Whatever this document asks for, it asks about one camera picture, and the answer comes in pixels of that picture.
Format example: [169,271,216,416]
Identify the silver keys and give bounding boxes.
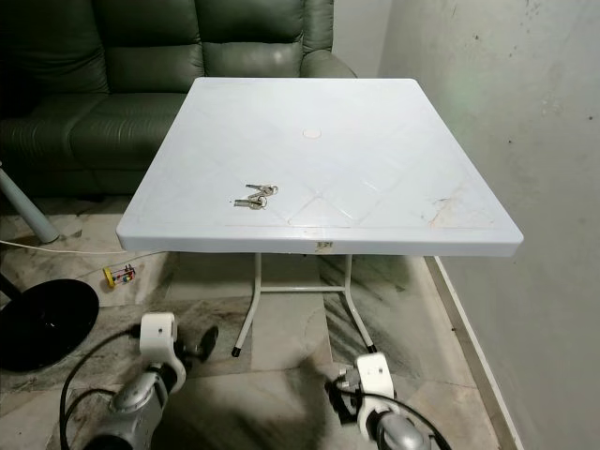
[233,184,279,209]

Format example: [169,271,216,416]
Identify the small yellow red toy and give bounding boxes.
[103,265,137,286]

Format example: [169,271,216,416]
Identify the white skirting board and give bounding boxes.
[429,258,523,450]

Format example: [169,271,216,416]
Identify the black round stand base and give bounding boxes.
[0,278,99,371]

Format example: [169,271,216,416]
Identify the dark green leather sofa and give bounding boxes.
[0,0,357,198]

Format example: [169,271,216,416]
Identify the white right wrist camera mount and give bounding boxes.
[354,353,397,428]

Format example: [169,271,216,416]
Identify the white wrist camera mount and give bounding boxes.
[354,353,397,428]
[140,312,187,381]

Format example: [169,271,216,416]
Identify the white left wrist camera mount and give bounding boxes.
[140,312,187,381]

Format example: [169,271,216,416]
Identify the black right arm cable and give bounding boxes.
[342,380,456,450]

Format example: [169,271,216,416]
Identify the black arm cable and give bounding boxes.
[342,380,456,450]
[59,328,142,450]

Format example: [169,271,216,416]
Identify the white metal table leg frame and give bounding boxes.
[232,253,378,359]

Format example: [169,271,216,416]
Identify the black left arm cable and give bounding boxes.
[59,328,142,450]

